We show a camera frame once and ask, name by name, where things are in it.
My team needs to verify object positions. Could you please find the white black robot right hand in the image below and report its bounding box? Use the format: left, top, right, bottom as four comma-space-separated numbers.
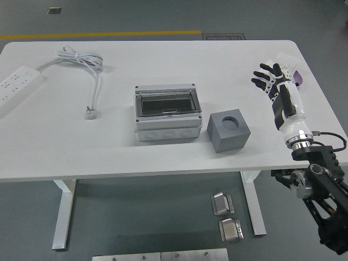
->
250, 62, 313, 144

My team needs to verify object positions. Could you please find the transparent hinged box lid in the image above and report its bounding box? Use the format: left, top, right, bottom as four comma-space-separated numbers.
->
135, 89, 202, 117

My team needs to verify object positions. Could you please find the grey plastic junction box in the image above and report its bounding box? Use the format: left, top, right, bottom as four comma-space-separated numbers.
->
134, 83, 204, 142

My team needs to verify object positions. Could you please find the white socket module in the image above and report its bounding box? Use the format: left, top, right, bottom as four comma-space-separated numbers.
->
279, 64, 296, 82

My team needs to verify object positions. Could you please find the grey block with round hole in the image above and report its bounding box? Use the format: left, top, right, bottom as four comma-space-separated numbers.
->
207, 108, 251, 154

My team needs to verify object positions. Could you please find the white table leg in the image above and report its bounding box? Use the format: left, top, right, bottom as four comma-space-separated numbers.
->
240, 170, 267, 236
51, 179, 77, 251

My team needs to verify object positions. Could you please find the brown floor sign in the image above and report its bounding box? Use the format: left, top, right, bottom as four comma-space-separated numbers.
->
202, 33, 246, 41

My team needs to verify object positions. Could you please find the metal floor clamp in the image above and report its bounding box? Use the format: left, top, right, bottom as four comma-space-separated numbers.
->
219, 217, 244, 242
211, 191, 235, 216

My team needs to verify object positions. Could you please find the white power strip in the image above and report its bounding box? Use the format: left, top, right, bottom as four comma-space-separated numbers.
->
0, 65, 46, 117

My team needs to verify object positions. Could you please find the metal base plate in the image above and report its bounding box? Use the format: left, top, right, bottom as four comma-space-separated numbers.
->
160, 248, 229, 261
91, 252, 161, 261

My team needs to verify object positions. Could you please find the white power cable with plug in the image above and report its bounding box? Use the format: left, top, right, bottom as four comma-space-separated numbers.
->
36, 45, 104, 120

